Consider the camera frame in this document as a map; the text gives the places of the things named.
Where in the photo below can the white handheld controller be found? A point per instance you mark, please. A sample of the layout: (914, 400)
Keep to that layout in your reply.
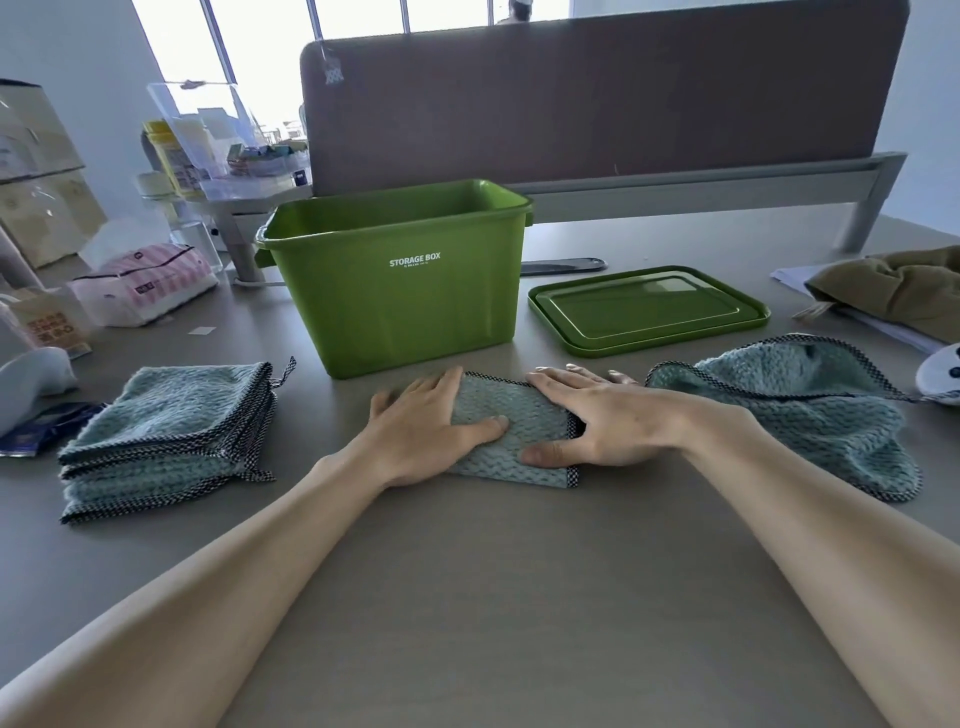
(30, 382)

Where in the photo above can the person's left hand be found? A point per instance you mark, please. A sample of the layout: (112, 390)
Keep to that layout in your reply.
(412, 442)

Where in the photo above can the glass jar white lid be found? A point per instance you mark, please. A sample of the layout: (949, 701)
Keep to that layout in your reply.
(156, 186)

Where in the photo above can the person's left forearm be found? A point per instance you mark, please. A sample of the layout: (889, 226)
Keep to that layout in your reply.
(187, 622)

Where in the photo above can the clear plastic organizer box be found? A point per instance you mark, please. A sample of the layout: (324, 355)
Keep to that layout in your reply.
(247, 184)

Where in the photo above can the large glass window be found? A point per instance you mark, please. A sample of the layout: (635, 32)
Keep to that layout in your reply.
(247, 45)

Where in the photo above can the orange drink carton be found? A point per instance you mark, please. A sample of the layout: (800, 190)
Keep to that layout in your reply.
(52, 326)

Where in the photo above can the blue foil wrapper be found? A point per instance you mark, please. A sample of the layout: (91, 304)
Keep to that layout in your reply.
(45, 431)

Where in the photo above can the teal towel checkered trim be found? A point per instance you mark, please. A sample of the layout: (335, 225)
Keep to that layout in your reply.
(165, 405)
(112, 511)
(135, 487)
(825, 427)
(517, 405)
(150, 465)

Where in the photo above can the person's right hand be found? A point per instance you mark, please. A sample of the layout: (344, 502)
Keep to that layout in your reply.
(630, 427)

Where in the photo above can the white controller with label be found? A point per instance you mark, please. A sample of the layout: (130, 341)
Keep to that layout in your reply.
(941, 375)

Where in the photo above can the grey desk riser shelf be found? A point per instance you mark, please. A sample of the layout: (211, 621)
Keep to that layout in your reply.
(675, 191)

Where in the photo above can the pink tissue pack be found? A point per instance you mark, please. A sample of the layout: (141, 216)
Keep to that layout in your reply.
(150, 285)

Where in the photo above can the green plastic storage box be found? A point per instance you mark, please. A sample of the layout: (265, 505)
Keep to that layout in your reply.
(397, 322)

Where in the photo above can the green flat plastic lid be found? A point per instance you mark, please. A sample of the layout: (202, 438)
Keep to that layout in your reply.
(645, 307)

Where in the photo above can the person's right forearm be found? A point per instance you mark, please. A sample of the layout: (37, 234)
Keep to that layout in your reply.
(840, 540)

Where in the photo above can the brown desk divider panel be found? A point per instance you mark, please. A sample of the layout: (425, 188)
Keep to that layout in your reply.
(600, 97)

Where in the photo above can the black phone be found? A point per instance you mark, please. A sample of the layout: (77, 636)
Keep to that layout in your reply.
(562, 266)

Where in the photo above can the yellow wipes canister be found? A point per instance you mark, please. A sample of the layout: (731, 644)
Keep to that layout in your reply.
(172, 161)

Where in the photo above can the olive cloth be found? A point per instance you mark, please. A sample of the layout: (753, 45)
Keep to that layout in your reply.
(900, 289)

